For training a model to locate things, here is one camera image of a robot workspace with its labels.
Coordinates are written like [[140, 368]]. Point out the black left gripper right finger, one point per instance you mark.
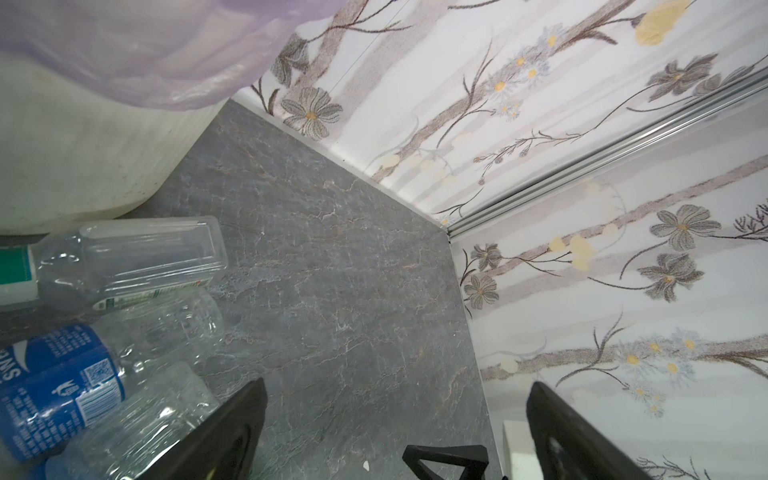
[[568, 446]]

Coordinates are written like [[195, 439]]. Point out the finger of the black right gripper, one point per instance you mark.
[[472, 459]]

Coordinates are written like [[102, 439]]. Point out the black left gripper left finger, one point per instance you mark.
[[223, 446]]

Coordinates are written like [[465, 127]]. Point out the clear bottle blue label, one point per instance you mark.
[[55, 385]]

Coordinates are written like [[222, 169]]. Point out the cream bin with pink liner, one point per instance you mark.
[[100, 100]]

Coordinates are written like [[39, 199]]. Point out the small blue label bottle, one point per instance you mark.
[[170, 405]]

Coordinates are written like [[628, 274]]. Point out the clear bottle white cap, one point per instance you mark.
[[107, 265]]

